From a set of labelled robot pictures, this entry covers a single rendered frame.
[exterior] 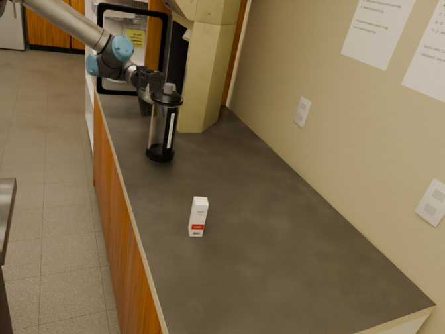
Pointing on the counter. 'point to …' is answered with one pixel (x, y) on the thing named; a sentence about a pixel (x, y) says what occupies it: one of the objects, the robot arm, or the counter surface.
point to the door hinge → (167, 46)
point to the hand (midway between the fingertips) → (165, 103)
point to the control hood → (185, 8)
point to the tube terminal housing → (206, 61)
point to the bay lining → (177, 57)
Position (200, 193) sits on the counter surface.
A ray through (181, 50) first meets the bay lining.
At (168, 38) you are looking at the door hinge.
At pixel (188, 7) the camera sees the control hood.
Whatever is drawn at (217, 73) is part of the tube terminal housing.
